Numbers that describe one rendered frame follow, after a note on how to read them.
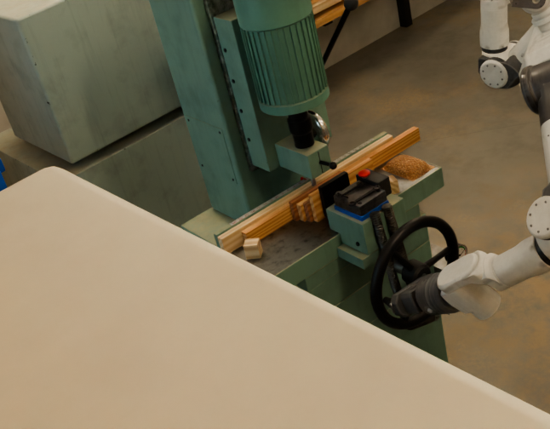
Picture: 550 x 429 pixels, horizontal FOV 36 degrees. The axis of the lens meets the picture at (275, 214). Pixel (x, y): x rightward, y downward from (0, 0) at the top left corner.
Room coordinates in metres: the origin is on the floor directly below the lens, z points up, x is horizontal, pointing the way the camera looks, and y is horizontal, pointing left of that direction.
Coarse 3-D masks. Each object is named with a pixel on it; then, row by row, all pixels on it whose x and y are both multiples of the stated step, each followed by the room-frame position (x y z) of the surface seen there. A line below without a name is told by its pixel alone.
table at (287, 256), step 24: (408, 192) 1.87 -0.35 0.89; (432, 192) 1.91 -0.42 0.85; (264, 240) 1.81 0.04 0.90; (288, 240) 1.78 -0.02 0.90; (312, 240) 1.75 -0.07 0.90; (336, 240) 1.74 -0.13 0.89; (264, 264) 1.70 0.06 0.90; (288, 264) 1.67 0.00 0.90; (312, 264) 1.70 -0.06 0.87; (360, 264) 1.66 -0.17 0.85
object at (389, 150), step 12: (408, 132) 2.10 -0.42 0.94; (384, 144) 2.07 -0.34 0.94; (396, 144) 2.06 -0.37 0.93; (408, 144) 2.09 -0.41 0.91; (372, 156) 2.02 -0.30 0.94; (384, 156) 2.04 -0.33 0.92; (348, 168) 1.99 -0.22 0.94; (288, 204) 1.88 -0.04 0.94; (276, 216) 1.84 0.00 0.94; (288, 216) 1.86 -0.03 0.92; (252, 228) 1.81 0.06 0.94; (264, 228) 1.82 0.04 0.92; (276, 228) 1.84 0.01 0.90
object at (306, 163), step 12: (276, 144) 1.98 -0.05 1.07; (288, 144) 1.96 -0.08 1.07; (324, 144) 1.90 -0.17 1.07; (288, 156) 1.94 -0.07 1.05; (300, 156) 1.89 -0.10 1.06; (312, 156) 1.87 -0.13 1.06; (324, 156) 1.89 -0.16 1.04; (288, 168) 1.95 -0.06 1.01; (300, 168) 1.90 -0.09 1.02; (312, 168) 1.87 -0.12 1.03; (324, 168) 1.89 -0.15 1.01
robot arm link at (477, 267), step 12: (480, 252) 1.33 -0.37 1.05; (456, 264) 1.35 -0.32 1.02; (468, 264) 1.31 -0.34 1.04; (480, 264) 1.30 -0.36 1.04; (492, 264) 1.29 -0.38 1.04; (444, 276) 1.35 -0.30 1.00; (456, 276) 1.31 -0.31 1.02; (468, 276) 1.29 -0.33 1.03; (480, 276) 1.28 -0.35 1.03; (492, 276) 1.27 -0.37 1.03; (444, 288) 1.32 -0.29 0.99; (456, 288) 1.31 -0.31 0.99; (504, 288) 1.26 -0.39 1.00
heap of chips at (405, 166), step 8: (392, 160) 2.00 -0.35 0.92; (400, 160) 1.98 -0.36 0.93; (408, 160) 1.97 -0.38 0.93; (416, 160) 1.96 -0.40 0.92; (384, 168) 2.01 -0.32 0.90; (392, 168) 1.97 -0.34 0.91; (400, 168) 1.95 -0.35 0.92; (408, 168) 1.94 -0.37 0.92; (416, 168) 1.93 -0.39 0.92; (424, 168) 1.93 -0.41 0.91; (432, 168) 1.94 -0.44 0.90; (400, 176) 1.94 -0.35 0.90; (408, 176) 1.92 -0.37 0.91; (416, 176) 1.91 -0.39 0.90
